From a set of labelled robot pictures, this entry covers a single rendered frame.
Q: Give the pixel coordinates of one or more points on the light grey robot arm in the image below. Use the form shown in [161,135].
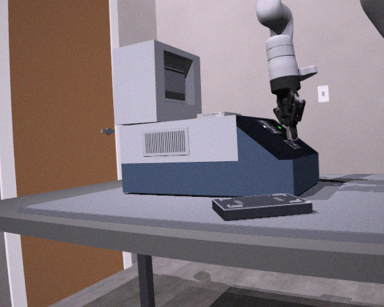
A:
[280,50]

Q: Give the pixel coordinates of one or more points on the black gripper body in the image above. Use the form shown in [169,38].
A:
[286,87]

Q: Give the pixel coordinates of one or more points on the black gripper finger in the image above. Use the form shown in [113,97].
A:
[279,113]
[292,119]

